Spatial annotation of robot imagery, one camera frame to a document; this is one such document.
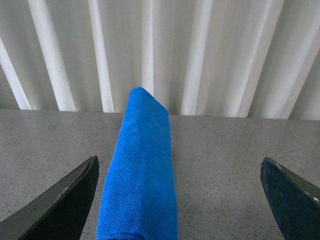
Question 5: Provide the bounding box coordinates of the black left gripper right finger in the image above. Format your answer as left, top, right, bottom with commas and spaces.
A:
260, 157, 320, 240

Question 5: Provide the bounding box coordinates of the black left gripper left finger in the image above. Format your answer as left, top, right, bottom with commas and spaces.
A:
0, 156, 100, 240

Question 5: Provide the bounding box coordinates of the blue microfiber cloth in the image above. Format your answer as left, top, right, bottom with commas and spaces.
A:
96, 87, 178, 240

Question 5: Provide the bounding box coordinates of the white pleated curtain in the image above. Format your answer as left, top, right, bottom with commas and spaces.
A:
0, 0, 320, 120

